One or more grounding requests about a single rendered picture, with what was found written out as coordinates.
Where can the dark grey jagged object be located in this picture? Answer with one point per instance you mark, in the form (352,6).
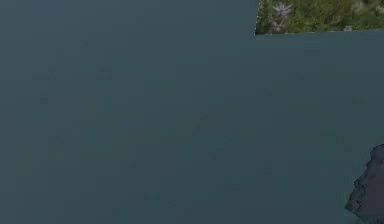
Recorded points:
(370,190)

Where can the green foliage wall picture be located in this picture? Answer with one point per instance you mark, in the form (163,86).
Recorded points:
(320,16)

